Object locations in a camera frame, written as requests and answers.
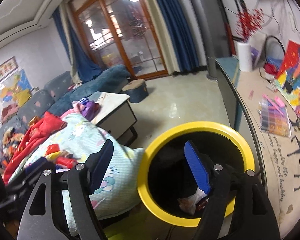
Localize blue left curtain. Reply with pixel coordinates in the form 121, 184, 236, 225
52, 3, 102, 84

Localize white cylinder vase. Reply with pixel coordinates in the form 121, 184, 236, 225
237, 42, 253, 72

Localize white plastic bag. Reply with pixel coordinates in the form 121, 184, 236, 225
178, 188, 207, 215

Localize round blue footstool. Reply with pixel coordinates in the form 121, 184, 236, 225
122, 79, 148, 103

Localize red blanket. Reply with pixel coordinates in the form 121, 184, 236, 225
3, 112, 67, 185

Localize yellow rimmed trash bin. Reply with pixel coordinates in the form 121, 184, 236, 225
138, 121, 255, 228

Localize world map wall poster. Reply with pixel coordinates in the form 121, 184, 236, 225
0, 69, 33, 124

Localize purple toys on table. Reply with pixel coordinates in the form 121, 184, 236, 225
74, 98, 101, 121

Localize grey heart pattern sofa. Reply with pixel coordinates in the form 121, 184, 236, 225
0, 70, 76, 160

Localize red snack tube wrapper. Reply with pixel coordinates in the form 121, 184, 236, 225
56, 157, 78, 169

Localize silver tower air conditioner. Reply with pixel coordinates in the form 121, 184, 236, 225
190, 0, 217, 81

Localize red berry branch decoration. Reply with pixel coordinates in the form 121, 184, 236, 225
236, 8, 264, 42

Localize colourful diamond painting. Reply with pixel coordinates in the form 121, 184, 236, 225
275, 40, 300, 119

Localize wooden glass sliding door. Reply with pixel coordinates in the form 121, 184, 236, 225
68, 0, 168, 80

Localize Hello Kitty blue blanket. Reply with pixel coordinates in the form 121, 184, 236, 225
7, 113, 145, 220

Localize framed calligraphy picture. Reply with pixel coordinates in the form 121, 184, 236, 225
0, 57, 18, 82

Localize blue window curtain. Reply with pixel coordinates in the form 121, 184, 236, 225
157, 0, 199, 73

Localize white top coffee table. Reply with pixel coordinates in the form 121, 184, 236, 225
89, 92, 138, 146

